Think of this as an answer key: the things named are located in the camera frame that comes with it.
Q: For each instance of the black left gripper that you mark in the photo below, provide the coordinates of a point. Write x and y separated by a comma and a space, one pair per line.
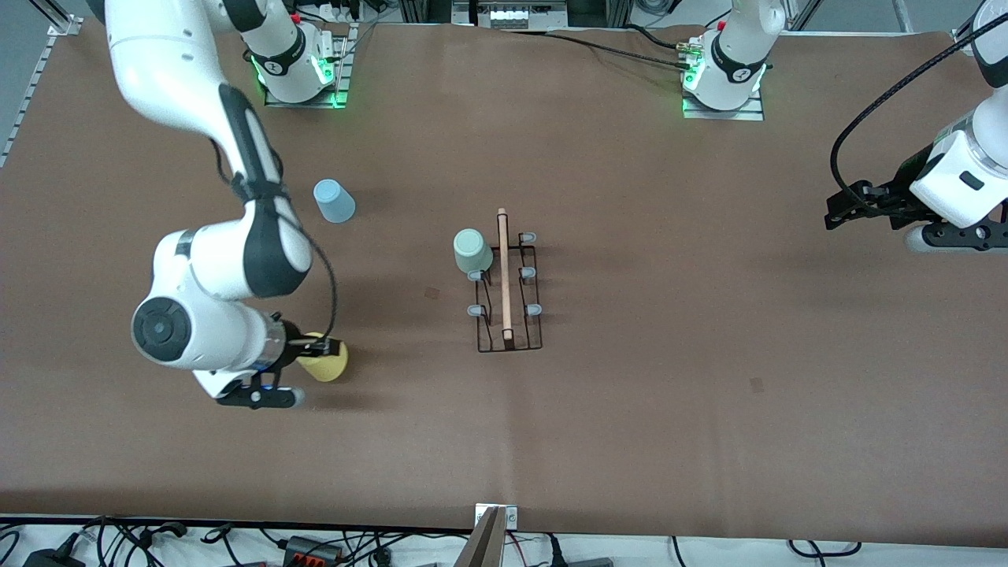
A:
902, 187

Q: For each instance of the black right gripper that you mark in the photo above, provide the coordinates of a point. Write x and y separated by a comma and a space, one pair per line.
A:
293, 343

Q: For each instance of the yellow cup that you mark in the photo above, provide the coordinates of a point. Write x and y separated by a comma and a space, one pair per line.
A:
327, 368

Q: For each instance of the green cup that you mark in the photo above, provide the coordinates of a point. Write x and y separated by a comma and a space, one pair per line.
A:
472, 250

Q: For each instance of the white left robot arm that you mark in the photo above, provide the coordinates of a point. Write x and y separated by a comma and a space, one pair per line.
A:
740, 47

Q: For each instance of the blue cup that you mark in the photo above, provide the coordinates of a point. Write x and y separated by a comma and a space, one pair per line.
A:
335, 203

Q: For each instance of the brown table cover mat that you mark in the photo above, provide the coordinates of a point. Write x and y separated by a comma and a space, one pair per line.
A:
709, 315

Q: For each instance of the black box orange buttons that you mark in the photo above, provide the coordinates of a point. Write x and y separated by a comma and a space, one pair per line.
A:
313, 550

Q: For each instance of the white power strip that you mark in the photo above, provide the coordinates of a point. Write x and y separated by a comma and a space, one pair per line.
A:
335, 12

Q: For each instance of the black power adapter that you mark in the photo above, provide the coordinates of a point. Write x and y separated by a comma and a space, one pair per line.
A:
51, 559

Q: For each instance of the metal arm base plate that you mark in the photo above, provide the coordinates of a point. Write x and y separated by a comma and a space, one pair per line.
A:
340, 75
724, 114

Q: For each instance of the metal table edge bracket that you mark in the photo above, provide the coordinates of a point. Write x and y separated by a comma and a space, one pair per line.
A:
510, 516

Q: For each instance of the brown wedge post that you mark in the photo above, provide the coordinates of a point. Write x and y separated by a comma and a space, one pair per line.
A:
482, 547

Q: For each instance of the black metal frame rack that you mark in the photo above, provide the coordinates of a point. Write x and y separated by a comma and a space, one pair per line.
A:
512, 12

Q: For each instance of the aluminium side rail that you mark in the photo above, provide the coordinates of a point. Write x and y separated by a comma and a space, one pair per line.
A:
27, 94

